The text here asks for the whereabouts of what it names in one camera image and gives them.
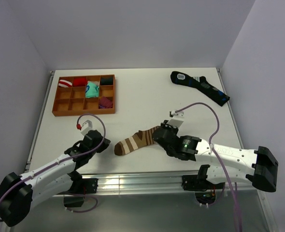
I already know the brown striped sock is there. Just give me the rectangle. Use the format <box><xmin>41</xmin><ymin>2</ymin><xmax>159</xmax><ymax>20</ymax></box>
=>
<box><xmin>114</xmin><ymin>126</ymin><xmax>160</xmax><ymax>156</ymax></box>

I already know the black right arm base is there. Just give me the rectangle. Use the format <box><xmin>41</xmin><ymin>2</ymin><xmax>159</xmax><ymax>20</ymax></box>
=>
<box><xmin>181</xmin><ymin>165</ymin><xmax>225</xmax><ymax>208</ymax></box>

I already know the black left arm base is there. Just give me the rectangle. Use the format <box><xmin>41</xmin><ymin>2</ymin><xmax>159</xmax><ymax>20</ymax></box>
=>
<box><xmin>59</xmin><ymin>171</ymin><xmax>99</xmax><ymax>213</ymax></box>

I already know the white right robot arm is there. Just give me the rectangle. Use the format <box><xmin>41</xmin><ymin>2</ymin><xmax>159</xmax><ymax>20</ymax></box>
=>
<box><xmin>152</xmin><ymin>121</ymin><xmax>278</xmax><ymax>192</ymax></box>

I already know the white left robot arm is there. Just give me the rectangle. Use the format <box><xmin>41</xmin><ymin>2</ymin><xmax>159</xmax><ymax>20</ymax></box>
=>
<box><xmin>0</xmin><ymin>130</ymin><xmax>111</xmax><ymax>227</ymax></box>

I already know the purple sock roll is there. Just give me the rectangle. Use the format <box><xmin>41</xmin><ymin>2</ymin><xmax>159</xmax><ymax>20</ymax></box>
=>
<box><xmin>99</xmin><ymin>97</ymin><xmax>113</xmax><ymax>109</ymax></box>

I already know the teal sock roll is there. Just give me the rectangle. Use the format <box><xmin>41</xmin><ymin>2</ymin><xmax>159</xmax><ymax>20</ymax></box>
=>
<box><xmin>85</xmin><ymin>81</ymin><xmax>99</xmax><ymax>98</ymax></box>

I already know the dark green sock roll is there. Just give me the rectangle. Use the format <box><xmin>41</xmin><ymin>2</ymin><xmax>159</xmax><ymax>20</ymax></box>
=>
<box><xmin>100</xmin><ymin>76</ymin><xmax>114</xmax><ymax>86</ymax></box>

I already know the red white striped sock roll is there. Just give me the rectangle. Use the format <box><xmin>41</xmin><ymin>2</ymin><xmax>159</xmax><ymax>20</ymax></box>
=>
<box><xmin>58</xmin><ymin>79</ymin><xmax>72</xmax><ymax>87</ymax></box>

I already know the orange compartment tray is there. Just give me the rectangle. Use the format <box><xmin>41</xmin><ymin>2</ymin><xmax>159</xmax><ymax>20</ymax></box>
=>
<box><xmin>52</xmin><ymin>74</ymin><xmax>116</xmax><ymax>116</ymax></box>

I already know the black blue sock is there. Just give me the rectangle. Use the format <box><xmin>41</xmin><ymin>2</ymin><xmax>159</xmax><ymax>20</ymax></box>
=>
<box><xmin>170</xmin><ymin>71</ymin><xmax>230</xmax><ymax>106</ymax></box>

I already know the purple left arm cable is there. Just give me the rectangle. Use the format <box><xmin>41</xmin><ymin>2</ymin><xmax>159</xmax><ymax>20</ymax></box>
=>
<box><xmin>0</xmin><ymin>113</ymin><xmax>107</xmax><ymax>222</ymax></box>

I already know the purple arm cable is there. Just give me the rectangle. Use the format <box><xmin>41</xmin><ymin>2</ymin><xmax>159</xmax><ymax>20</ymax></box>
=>
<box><xmin>0</xmin><ymin>113</ymin><xmax>107</xmax><ymax>222</ymax></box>
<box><xmin>177</xmin><ymin>102</ymin><xmax>242</xmax><ymax>232</ymax></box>

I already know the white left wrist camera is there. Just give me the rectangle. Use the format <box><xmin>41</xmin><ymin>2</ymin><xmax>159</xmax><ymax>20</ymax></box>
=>
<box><xmin>76</xmin><ymin>120</ymin><xmax>93</xmax><ymax>136</ymax></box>

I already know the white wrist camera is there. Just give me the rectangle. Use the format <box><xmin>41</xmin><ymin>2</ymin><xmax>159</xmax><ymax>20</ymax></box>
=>
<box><xmin>76</xmin><ymin>120</ymin><xmax>93</xmax><ymax>136</ymax></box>
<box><xmin>167</xmin><ymin>110</ymin><xmax>184</xmax><ymax>129</ymax></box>

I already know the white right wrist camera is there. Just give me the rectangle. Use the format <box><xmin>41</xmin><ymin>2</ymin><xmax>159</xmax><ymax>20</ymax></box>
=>
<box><xmin>167</xmin><ymin>110</ymin><xmax>184</xmax><ymax>129</ymax></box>

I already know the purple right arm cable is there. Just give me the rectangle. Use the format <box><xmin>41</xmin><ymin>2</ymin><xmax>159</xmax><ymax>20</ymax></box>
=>
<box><xmin>177</xmin><ymin>102</ymin><xmax>242</xmax><ymax>232</ymax></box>

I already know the aluminium mounting rail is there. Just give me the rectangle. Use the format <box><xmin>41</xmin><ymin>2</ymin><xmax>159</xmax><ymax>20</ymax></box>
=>
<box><xmin>9</xmin><ymin>169</ymin><xmax>266</xmax><ymax>198</ymax></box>

